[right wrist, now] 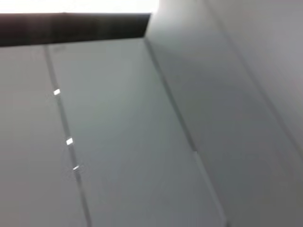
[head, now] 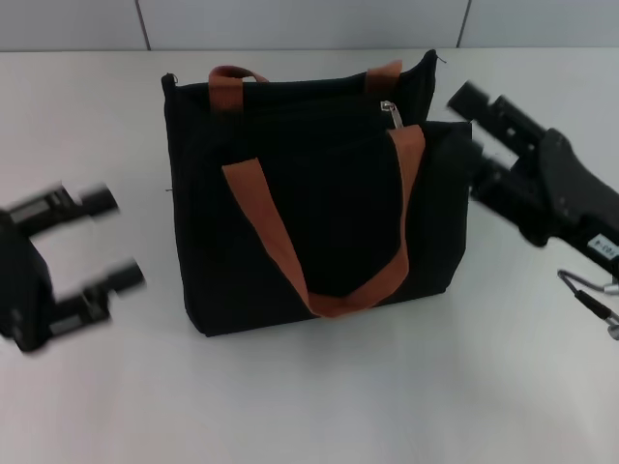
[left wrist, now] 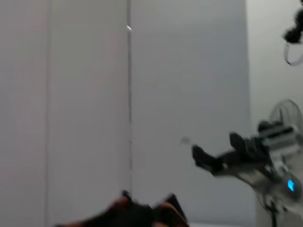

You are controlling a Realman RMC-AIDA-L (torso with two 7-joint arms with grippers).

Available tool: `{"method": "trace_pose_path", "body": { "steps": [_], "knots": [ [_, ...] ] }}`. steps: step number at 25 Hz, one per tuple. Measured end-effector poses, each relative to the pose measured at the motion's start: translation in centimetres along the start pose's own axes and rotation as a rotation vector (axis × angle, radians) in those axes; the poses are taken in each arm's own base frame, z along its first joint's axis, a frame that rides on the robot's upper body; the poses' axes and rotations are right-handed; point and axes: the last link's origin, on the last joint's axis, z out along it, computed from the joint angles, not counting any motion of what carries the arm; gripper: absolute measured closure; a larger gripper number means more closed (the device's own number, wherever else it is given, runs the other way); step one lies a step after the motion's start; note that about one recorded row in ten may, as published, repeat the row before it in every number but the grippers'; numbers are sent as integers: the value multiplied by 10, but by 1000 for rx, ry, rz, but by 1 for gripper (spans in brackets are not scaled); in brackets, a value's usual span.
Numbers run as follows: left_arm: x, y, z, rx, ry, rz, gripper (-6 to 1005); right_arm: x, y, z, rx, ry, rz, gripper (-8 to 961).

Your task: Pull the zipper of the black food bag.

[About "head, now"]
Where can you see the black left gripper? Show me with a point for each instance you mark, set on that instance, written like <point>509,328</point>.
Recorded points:
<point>24,290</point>

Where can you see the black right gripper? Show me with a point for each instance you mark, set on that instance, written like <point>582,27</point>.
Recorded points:
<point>580,208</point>

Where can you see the silver zipper pull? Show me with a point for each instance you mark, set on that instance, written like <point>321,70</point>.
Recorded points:
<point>394,116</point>

